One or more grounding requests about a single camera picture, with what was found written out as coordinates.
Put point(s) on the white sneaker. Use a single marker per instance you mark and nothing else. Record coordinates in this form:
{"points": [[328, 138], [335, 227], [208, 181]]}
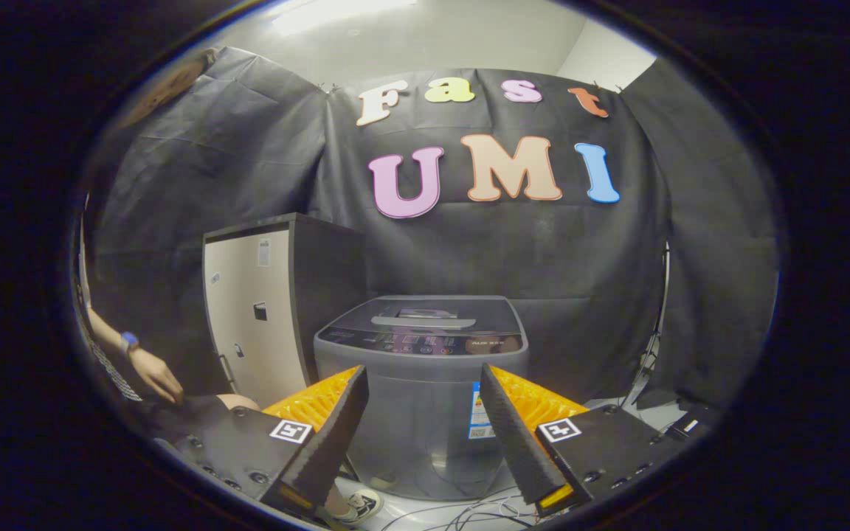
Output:
{"points": [[362, 505]]}

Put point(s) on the blue wristwatch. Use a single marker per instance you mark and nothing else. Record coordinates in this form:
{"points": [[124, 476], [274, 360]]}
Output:
{"points": [[128, 342]]}

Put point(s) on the black light stand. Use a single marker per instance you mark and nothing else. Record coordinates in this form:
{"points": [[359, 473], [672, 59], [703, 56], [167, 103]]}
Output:
{"points": [[652, 332]]}

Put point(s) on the beige door dark cabinet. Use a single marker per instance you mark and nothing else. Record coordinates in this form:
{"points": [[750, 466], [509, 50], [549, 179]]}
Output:
{"points": [[263, 310]]}

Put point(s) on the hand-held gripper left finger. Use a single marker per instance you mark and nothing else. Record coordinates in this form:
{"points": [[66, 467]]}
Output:
{"points": [[329, 435]]}

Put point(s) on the black floor box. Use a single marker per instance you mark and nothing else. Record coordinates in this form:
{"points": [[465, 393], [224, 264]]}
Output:
{"points": [[690, 422]]}

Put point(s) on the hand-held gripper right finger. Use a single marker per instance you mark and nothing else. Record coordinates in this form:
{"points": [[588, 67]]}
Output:
{"points": [[517, 435]]}

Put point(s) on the black backdrop cloth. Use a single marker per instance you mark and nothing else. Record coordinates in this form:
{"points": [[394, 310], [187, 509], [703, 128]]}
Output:
{"points": [[543, 243]]}

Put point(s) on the grey washing machine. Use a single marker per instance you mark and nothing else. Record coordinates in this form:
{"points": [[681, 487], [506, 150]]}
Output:
{"points": [[417, 413]]}

